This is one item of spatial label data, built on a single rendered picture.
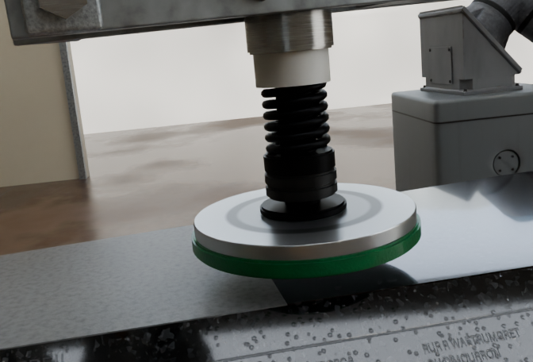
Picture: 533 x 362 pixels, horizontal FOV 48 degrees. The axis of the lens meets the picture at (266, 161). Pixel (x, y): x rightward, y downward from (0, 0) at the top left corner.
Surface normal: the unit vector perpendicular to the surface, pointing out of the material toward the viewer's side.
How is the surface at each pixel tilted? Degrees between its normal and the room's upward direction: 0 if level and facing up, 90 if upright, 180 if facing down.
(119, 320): 0
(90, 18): 90
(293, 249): 90
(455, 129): 90
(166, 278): 0
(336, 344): 45
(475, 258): 0
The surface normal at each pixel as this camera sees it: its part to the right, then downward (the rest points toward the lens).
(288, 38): -0.11, 0.20
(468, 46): 0.20, 0.17
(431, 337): 0.05, -0.57
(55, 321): -0.09, -0.98
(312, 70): 0.47, 0.13
